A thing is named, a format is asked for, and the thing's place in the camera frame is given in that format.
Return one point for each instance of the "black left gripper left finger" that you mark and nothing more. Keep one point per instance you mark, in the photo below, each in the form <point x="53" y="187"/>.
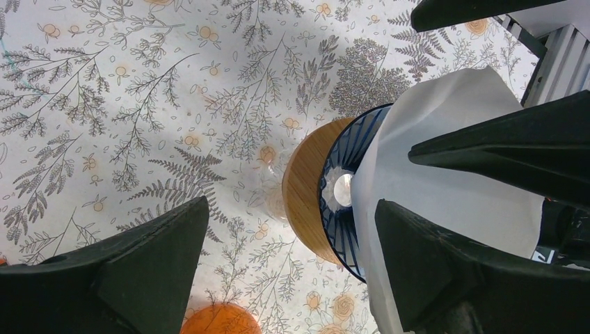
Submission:
<point x="137" y="281"/>

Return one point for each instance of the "blue dripper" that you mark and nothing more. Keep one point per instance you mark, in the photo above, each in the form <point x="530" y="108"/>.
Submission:
<point x="335" y="184"/>

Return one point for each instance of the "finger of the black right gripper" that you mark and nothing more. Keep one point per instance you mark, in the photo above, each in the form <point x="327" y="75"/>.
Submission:
<point x="543" y="149"/>
<point x="436" y="14"/>

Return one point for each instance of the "floral tablecloth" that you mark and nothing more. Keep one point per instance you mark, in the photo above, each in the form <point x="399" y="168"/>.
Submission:
<point x="114" y="112"/>

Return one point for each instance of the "orange glass carafe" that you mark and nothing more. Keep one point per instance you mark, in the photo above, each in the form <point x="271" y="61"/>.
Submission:
<point x="221" y="318"/>

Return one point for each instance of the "white paper coffee filter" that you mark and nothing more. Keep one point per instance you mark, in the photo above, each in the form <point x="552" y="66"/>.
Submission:
<point x="490" y="212"/>

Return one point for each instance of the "clear glass carafe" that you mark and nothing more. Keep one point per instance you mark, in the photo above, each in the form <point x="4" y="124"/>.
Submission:
<point x="274" y="165"/>

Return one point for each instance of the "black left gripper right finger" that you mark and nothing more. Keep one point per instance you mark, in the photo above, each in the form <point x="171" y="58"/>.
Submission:
<point x="443" y="282"/>

